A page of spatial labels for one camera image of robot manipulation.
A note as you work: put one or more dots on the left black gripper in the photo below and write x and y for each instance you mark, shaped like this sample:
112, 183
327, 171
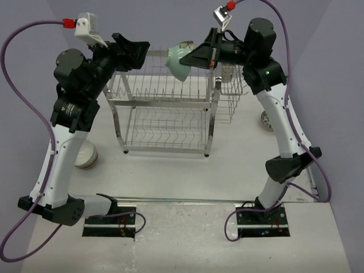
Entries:
137, 50

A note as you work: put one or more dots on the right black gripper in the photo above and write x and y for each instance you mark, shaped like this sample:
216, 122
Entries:
203, 56

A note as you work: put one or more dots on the celadon green bowl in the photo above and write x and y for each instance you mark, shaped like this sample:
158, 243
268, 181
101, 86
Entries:
174, 55

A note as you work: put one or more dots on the light blue white bowl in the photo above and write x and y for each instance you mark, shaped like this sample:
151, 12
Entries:
86, 153

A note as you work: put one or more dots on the brown patterned bowl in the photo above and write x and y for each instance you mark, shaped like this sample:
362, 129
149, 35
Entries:
90, 164

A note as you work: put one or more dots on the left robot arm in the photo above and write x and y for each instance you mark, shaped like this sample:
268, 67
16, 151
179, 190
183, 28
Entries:
80, 82

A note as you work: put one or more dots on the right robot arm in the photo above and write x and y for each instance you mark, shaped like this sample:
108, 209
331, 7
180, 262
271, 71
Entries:
269, 84

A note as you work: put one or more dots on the stainless steel dish rack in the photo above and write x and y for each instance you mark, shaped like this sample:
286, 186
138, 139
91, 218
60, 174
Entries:
154, 112

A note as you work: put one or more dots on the steel utensil cup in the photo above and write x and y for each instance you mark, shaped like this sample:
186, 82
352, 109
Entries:
227, 71

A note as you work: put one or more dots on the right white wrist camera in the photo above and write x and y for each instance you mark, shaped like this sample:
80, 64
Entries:
222, 16

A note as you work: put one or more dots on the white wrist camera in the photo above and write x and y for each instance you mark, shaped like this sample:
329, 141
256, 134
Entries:
87, 30
222, 16

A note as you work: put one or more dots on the wire utensil basket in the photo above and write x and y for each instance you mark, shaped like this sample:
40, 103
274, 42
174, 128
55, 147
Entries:
230, 95

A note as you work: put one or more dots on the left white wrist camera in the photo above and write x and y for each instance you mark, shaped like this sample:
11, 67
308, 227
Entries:
87, 30

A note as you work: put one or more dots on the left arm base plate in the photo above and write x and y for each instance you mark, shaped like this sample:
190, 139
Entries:
118, 227

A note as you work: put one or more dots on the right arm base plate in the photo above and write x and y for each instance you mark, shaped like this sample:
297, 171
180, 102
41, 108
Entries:
258, 225

